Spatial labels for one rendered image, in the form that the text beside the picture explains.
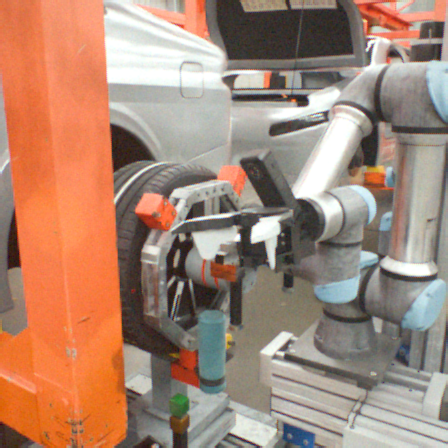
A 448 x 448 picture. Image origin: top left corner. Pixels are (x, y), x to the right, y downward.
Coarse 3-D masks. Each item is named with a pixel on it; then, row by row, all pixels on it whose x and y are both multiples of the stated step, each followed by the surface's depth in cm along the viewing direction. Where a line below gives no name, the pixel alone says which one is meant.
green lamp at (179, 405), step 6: (174, 396) 124; (180, 396) 124; (186, 396) 125; (168, 402) 123; (174, 402) 122; (180, 402) 122; (186, 402) 123; (174, 408) 122; (180, 408) 121; (186, 408) 123; (174, 414) 123; (180, 414) 122
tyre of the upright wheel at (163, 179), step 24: (144, 168) 161; (168, 168) 158; (192, 168) 162; (144, 192) 148; (168, 192) 153; (120, 216) 146; (120, 240) 143; (144, 240) 147; (120, 264) 142; (120, 288) 143; (144, 336) 153
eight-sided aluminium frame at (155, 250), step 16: (176, 192) 150; (192, 192) 149; (208, 192) 157; (224, 192) 165; (176, 208) 146; (224, 208) 177; (240, 208) 175; (176, 224) 145; (160, 240) 142; (144, 256) 142; (160, 256) 141; (144, 272) 144; (160, 272) 142; (144, 288) 145; (160, 288) 143; (144, 304) 147; (160, 304) 144; (224, 304) 183; (160, 320) 145; (176, 336) 153; (192, 336) 169
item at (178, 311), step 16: (176, 240) 166; (192, 240) 171; (176, 272) 173; (176, 288) 168; (192, 288) 192; (208, 288) 189; (176, 304) 169; (192, 304) 177; (208, 304) 184; (176, 320) 177; (192, 320) 177
